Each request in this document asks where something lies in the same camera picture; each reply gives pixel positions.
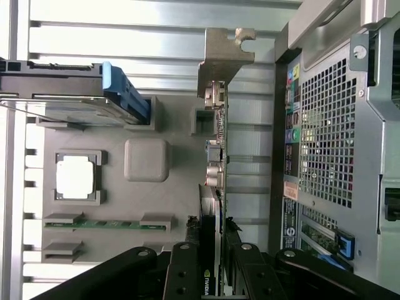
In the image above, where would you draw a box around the black open PC case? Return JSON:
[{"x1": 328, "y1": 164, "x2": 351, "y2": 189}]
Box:
[{"x1": 270, "y1": 0, "x2": 400, "y2": 276}]

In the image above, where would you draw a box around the grey parts rack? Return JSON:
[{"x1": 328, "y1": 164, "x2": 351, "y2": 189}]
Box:
[{"x1": 26, "y1": 95, "x2": 221, "y2": 266}]

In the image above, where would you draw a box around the hard disk in blue caddy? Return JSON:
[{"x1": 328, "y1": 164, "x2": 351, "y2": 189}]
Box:
[{"x1": 0, "y1": 61, "x2": 151, "y2": 126}]

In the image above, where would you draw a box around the blue case latch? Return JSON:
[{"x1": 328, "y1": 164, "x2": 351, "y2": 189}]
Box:
[{"x1": 334, "y1": 231, "x2": 356, "y2": 260}]

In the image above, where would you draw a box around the silver CPU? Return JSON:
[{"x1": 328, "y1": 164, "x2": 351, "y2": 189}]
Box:
[{"x1": 56, "y1": 155, "x2": 96, "y2": 200}]

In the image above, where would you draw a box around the green RAM stick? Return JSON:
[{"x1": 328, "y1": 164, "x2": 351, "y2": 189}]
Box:
[{"x1": 43, "y1": 219, "x2": 172, "y2": 229}]

